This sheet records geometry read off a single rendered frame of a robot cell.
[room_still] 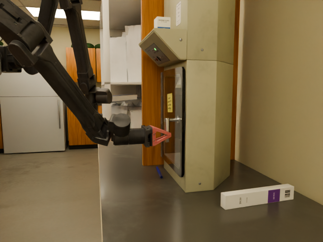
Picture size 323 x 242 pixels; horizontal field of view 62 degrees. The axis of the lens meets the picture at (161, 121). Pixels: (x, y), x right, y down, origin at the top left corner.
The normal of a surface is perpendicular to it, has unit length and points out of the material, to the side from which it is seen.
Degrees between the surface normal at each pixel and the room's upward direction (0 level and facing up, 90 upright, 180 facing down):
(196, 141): 90
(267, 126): 90
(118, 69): 93
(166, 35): 90
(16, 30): 66
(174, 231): 0
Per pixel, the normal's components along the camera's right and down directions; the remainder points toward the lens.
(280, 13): -0.97, 0.03
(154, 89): 0.24, 0.12
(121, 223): 0.00, -0.99
